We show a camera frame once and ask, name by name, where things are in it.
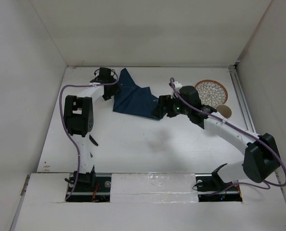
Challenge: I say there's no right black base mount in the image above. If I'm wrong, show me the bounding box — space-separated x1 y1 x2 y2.
192 174 243 202

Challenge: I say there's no floral patterned plate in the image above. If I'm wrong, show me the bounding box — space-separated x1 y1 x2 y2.
195 79 228 108

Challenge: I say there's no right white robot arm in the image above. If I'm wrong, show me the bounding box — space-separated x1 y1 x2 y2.
151 82 282 192

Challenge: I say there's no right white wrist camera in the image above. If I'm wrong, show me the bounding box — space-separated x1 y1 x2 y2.
169 81 183 91

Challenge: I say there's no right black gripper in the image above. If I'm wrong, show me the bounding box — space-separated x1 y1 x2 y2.
150 93 191 119

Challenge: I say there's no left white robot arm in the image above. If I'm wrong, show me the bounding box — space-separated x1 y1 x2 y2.
59 67 121 191

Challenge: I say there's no black table knife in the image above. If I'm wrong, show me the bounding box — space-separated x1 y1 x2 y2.
89 135 99 146

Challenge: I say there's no dark blue cloth napkin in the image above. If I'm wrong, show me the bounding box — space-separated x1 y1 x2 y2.
113 68 159 120

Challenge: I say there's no brown paper cup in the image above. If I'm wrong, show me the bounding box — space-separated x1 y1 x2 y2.
216 104 232 119

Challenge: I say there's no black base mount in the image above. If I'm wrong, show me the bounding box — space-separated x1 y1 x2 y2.
192 174 243 202
66 174 112 203

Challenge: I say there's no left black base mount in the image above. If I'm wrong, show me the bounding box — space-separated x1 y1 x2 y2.
66 174 112 203

